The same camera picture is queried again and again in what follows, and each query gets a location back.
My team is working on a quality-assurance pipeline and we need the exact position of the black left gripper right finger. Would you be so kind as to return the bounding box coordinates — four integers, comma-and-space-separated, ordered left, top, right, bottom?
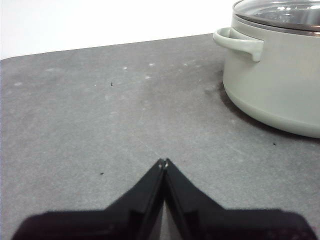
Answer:
164, 158, 319, 240

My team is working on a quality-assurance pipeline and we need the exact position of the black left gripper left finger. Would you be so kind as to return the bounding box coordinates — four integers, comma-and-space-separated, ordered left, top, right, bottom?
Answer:
11, 158, 165, 240

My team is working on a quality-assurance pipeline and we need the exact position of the glass pot lid with knob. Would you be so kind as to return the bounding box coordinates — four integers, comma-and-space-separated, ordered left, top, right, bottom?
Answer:
232, 0, 320, 38

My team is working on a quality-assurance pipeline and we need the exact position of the pale green electric pot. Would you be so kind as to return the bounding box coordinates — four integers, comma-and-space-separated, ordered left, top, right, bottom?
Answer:
212, 13, 320, 139

